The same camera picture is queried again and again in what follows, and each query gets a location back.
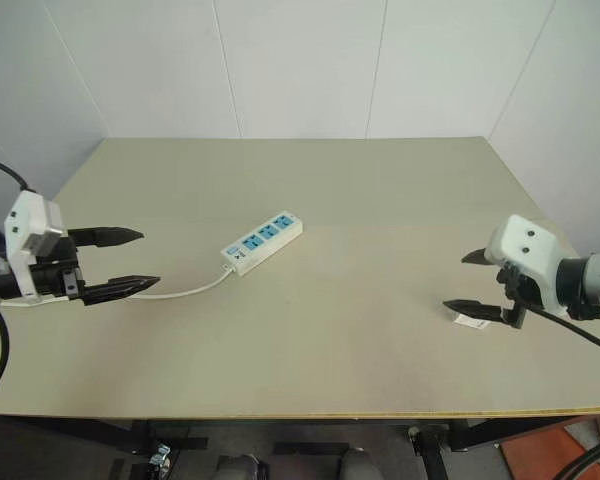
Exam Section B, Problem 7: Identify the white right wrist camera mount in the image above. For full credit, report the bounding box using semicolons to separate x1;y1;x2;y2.
483;214;570;317

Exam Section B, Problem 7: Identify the black metal table frame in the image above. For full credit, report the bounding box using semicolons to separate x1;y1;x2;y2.
0;403;600;480

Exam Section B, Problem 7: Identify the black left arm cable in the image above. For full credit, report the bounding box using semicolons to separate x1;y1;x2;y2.
0;153;32;409

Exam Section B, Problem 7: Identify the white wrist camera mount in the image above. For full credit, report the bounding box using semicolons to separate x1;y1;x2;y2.
0;189;65;307
483;214;570;317

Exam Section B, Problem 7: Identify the white power cord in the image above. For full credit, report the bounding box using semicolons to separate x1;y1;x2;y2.
129;264;234;300

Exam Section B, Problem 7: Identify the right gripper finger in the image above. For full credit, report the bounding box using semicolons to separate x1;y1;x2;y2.
442;298;507;324
460;247;489;267

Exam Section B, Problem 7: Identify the orange floor mat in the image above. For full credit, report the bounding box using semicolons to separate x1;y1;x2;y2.
498;417;600;480

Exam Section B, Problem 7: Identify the dark rounded shape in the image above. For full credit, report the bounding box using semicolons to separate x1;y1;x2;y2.
213;452;272;480

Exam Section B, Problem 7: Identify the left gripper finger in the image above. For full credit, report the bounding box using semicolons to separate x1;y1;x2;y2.
81;274;162;308
68;225;146;250

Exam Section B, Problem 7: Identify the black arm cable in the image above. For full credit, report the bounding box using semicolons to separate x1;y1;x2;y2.
0;153;32;409
524;304;600;359

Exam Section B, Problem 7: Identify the black hanging cable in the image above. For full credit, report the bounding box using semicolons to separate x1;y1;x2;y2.
561;433;600;480

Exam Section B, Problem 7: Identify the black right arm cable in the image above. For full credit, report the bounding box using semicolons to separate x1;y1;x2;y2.
524;304;600;359

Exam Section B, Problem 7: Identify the white power strip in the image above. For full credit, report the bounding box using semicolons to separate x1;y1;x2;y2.
220;211;304;277

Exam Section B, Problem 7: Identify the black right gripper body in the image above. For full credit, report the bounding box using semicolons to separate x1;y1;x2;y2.
496;263;542;330

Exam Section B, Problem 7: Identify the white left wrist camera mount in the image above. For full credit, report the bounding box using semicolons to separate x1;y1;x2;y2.
0;189;65;307

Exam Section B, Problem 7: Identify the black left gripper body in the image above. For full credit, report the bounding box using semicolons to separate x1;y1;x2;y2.
29;233;87;302

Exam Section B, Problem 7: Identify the metal caster wheel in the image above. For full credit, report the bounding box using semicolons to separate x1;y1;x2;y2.
148;441;175;472

